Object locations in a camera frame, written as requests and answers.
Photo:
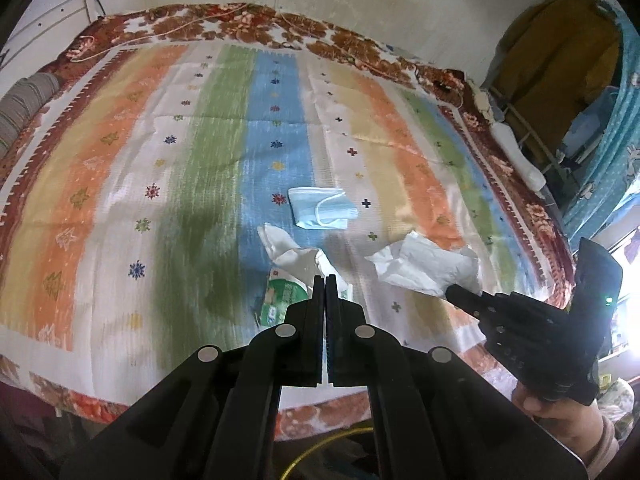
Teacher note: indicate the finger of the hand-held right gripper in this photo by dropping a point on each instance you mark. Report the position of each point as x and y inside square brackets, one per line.
[467, 300]

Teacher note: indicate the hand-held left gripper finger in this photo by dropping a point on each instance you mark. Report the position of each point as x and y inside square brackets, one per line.
[320, 320]
[332, 320]

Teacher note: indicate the white tissue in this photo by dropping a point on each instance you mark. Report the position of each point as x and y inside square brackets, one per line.
[425, 265]
[290, 252]

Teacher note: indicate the blue face mask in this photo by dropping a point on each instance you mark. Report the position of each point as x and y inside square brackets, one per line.
[322, 207]

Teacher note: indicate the dark round bin gold rim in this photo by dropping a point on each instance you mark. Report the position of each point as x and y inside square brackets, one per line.
[325, 460]

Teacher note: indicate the person's right hand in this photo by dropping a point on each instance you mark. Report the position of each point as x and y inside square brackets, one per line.
[555, 425]

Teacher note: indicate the white cloth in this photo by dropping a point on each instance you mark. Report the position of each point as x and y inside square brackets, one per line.
[520, 157]

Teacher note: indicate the metal rack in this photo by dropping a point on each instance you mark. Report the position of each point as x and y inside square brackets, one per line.
[530, 130]

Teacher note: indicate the teal patterned curtain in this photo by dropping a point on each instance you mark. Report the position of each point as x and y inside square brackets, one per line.
[607, 160]

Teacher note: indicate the striped pastel blanket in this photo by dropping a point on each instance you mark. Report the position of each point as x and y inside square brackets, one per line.
[150, 185]

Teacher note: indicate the yellow coat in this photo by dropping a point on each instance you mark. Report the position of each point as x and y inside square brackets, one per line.
[555, 75]

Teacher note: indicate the brown floral blanket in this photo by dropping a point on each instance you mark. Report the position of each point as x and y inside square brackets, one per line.
[350, 45]

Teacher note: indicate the grey ribbed pillow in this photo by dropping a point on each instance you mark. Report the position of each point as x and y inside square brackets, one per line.
[22, 105]

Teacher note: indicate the white bed headboard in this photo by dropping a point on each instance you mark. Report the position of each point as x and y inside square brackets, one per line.
[45, 25]

